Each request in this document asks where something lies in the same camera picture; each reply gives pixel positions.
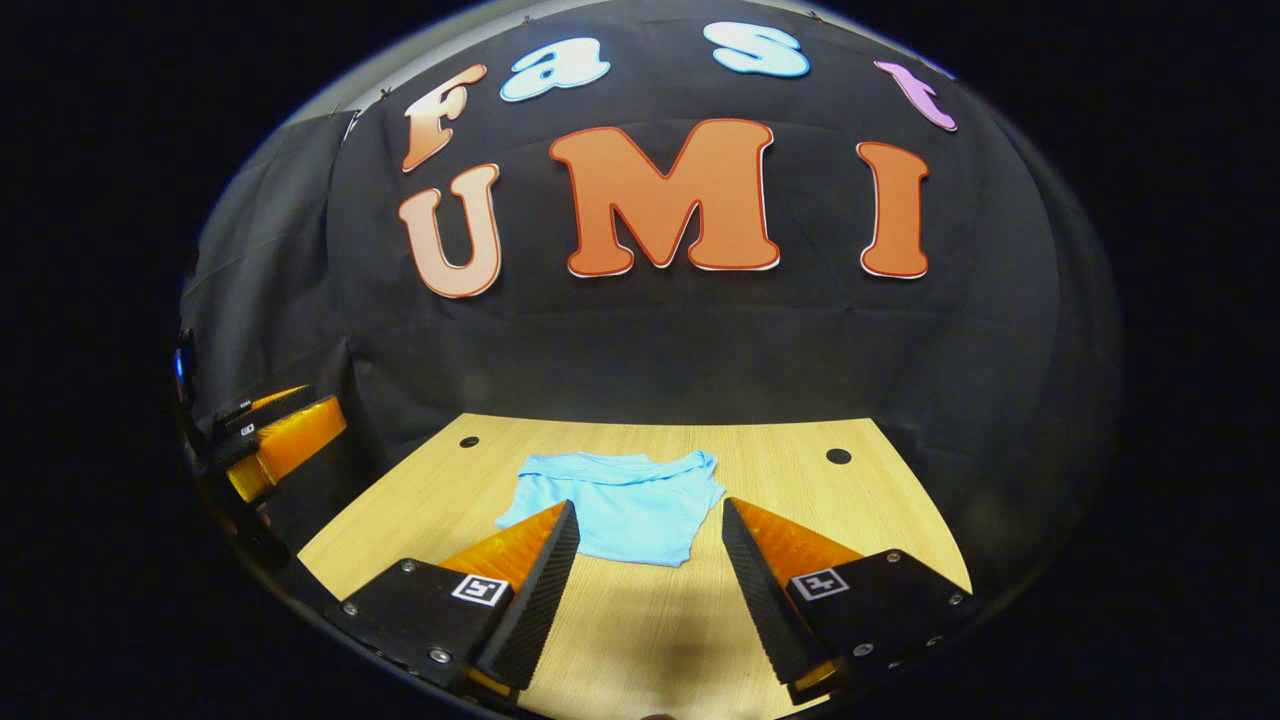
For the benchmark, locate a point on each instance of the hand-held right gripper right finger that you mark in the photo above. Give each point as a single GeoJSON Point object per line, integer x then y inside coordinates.
{"type": "Point", "coordinates": [765, 600]}

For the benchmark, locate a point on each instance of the light blue T-shirt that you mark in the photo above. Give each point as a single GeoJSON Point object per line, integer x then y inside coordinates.
{"type": "Point", "coordinates": [630, 510]}

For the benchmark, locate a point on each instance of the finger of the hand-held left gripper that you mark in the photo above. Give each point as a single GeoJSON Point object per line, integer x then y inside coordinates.
{"type": "Point", "coordinates": [265, 410]}
{"type": "Point", "coordinates": [290, 445]}

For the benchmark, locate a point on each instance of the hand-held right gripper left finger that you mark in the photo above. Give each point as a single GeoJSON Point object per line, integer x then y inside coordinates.
{"type": "Point", "coordinates": [535, 600]}

